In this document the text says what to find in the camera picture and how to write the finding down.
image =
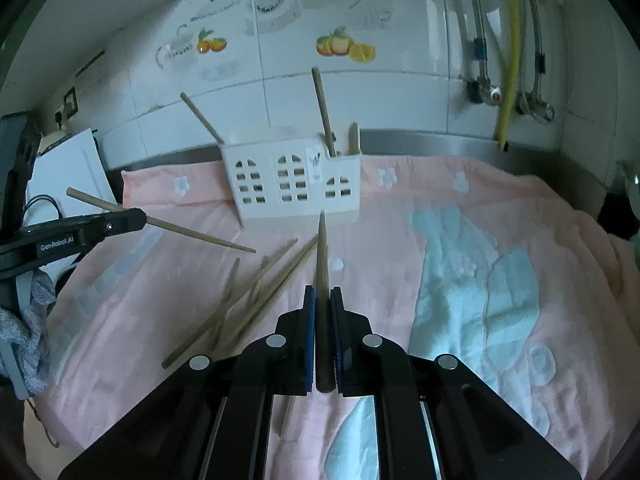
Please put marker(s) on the round metal fitting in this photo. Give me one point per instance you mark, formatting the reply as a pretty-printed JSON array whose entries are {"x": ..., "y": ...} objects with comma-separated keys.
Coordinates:
[{"x": 629, "y": 177}]

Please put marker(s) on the pink printed blanket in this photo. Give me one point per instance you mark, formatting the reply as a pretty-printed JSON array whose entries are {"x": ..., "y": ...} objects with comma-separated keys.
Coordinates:
[{"x": 475, "y": 310}]

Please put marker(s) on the dark object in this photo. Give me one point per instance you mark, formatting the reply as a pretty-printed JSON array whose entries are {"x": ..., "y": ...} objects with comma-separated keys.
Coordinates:
[{"x": 617, "y": 217}]

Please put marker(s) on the metal valve with red mark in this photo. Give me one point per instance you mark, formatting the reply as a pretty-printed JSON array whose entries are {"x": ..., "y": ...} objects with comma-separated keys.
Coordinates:
[{"x": 487, "y": 92}]

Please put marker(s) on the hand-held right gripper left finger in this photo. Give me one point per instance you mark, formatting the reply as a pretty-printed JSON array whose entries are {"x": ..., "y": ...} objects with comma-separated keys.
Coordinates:
[{"x": 310, "y": 340}]

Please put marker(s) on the white box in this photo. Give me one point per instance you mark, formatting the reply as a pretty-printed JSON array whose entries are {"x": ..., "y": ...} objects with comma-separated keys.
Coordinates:
[{"x": 75, "y": 165}]

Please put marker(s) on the white wall cabinet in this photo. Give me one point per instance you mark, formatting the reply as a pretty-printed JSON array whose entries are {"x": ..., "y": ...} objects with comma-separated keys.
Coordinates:
[{"x": 75, "y": 10}]

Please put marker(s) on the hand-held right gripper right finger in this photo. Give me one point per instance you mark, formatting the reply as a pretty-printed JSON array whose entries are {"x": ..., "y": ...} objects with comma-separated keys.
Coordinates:
[{"x": 340, "y": 340}]

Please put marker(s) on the wooden chopstick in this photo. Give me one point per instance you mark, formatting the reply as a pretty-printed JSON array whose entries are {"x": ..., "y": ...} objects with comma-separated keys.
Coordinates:
[
  {"x": 354, "y": 137},
  {"x": 322, "y": 260},
  {"x": 322, "y": 110},
  {"x": 227, "y": 300},
  {"x": 257, "y": 285},
  {"x": 277, "y": 285},
  {"x": 287, "y": 415},
  {"x": 225, "y": 309},
  {"x": 202, "y": 119},
  {"x": 200, "y": 236}
]

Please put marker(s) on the wall outlet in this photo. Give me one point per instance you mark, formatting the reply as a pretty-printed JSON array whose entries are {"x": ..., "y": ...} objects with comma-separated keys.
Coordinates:
[{"x": 71, "y": 101}]

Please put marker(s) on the wall label sticker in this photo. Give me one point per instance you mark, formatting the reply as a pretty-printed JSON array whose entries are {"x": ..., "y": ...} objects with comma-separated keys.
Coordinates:
[{"x": 92, "y": 64}]

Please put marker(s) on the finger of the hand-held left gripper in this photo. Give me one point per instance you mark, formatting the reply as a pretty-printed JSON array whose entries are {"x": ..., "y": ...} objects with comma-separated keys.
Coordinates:
[{"x": 125, "y": 221}]

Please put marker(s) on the white house-shaped utensil holder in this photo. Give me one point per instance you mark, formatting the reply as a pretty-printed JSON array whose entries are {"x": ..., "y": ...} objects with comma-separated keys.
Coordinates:
[{"x": 267, "y": 210}]

